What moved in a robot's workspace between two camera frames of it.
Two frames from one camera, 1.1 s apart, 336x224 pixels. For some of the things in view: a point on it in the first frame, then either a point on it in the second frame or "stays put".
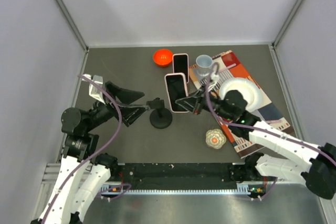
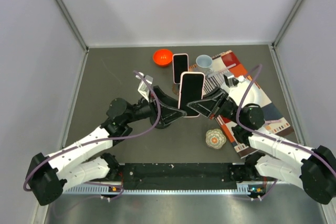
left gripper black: x=126 y=96 -> x=170 y=112
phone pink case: x=177 y=89 -> x=191 y=88
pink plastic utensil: x=233 y=65 stays put
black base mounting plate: x=175 y=176 stays put
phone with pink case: x=180 y=64 stays put
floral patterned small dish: x=215 y=138 stays put
